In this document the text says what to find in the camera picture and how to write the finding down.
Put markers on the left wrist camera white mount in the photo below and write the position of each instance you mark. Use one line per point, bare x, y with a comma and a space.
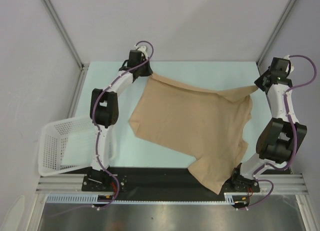
143, 49

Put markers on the beige t shirt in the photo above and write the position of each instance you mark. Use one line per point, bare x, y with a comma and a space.
198, 122

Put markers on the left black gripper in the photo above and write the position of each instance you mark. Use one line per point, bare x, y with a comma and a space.
148, 71

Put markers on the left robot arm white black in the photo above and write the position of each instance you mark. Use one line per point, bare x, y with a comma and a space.
104, 107

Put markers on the slotted cable duct rail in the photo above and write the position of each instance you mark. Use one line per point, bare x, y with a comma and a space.
103, 199

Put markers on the white perforated plastic basket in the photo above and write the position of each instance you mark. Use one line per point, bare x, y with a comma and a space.
66, 145

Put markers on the aluminium frame post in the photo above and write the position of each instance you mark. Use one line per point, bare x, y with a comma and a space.
276, 31
54, 16

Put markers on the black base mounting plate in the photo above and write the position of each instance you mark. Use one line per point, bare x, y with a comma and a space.
167, 179

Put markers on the left aluminium frame post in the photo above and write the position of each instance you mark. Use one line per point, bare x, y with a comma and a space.
54, 16

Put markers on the right aluminium frame post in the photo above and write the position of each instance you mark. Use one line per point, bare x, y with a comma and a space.
276, 31

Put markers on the aluminium front rail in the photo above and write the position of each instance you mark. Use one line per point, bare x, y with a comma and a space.
284, 184

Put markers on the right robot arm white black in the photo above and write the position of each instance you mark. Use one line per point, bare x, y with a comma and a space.
280, 140

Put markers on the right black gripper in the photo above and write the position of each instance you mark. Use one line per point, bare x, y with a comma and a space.
261, 81

